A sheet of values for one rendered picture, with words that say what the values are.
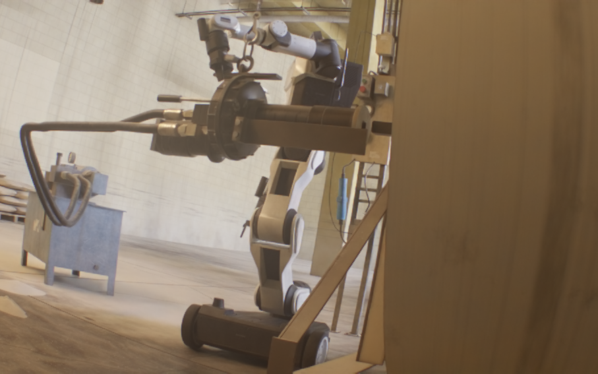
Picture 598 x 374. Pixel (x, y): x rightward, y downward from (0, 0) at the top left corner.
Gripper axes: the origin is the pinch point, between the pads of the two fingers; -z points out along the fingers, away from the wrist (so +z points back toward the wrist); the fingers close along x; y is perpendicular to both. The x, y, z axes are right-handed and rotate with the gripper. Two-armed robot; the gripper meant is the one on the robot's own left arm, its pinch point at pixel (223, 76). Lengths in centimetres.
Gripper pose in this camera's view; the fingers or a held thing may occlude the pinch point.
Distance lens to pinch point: 233.5
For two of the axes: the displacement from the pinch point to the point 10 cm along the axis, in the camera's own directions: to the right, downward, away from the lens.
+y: 8.9, -3.1, -3.3
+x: -3.9, -1.3, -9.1
